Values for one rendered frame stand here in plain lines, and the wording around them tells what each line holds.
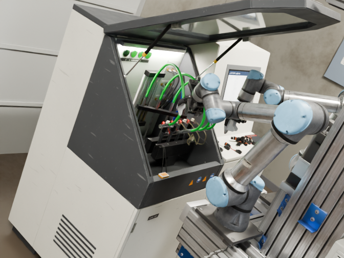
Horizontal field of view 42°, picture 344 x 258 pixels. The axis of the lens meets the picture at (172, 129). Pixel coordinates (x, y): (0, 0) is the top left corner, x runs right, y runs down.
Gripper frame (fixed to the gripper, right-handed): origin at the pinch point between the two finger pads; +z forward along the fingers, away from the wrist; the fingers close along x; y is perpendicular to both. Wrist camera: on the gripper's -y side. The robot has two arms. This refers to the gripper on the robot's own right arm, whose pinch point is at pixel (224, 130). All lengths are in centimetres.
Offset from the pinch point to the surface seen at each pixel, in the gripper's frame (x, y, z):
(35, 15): -4, -169, 4
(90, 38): -44, -69, -17
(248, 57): 64, -37, -29
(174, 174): -23.4, -4.0, 26.4
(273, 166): 261, -48, 97
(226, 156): 28.9, -5.1, 23.5
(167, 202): -19.5, -2.8, 44.5
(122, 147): -44, -25, 20
